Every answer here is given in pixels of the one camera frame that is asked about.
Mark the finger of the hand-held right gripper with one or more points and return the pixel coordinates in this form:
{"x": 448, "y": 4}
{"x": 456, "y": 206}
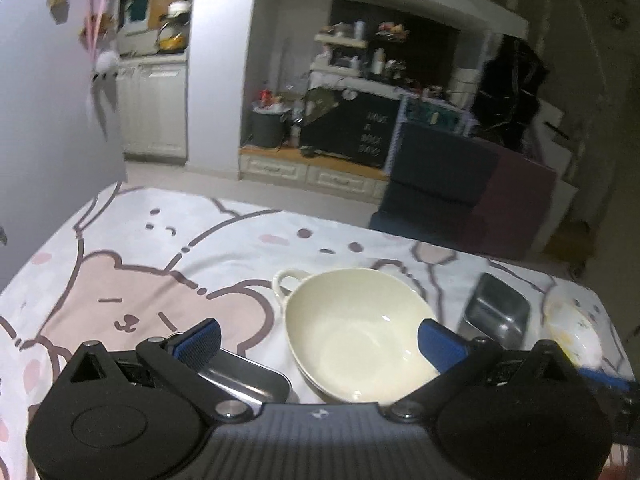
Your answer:
{"x": 605, "y": 379}

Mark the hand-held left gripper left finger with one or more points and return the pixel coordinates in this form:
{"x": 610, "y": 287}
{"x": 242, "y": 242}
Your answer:
{"x": 200, "y": 342}

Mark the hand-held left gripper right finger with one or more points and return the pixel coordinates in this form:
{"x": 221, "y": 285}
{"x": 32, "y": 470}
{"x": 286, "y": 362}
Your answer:
{"x": 441, "y": 346}

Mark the white plate with yellow rim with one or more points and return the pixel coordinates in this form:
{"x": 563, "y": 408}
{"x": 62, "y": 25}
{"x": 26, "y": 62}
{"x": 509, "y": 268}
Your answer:
{"x": 572, "y": 327}

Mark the square steel tray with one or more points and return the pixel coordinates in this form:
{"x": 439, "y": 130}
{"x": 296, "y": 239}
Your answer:
{"x": 495, "y": 310}
{"x": 250, "y": 377}

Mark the bear-print tablecloth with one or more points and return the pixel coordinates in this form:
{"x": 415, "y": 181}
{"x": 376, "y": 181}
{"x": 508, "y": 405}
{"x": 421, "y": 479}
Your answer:
{"x": 175, "y": 270}

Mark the dark blue chair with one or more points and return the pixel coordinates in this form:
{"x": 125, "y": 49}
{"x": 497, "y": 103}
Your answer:
{"x": 435, "y": 180}

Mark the low wooden drawer unit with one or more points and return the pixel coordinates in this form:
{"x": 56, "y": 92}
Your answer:
{"x": 310, "y": 170}

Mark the grey trash bin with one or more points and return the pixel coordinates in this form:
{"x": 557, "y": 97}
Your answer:
{"x": 267, "y": 127}

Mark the black printed cabinet cloth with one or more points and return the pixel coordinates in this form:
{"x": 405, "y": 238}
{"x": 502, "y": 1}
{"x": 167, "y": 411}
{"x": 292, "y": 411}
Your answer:
{"x": 355, "y": 130}

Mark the white kitchen cabinet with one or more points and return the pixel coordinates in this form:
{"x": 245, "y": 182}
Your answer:
{"x": 150, "y": 110}

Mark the black umbrella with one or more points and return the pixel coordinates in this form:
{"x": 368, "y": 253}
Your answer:
{"x": 510, "y": 90}

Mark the yellow pot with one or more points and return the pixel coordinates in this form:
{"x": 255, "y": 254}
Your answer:
{"x": 172, "y": 37}

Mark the white storage rack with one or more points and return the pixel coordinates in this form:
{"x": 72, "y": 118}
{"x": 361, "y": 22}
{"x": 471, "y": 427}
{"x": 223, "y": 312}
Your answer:
{"x": 340, "y": 55}

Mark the pink ribbon with white pompom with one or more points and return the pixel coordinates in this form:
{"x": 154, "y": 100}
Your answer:
{"x": 100, "y": 25}

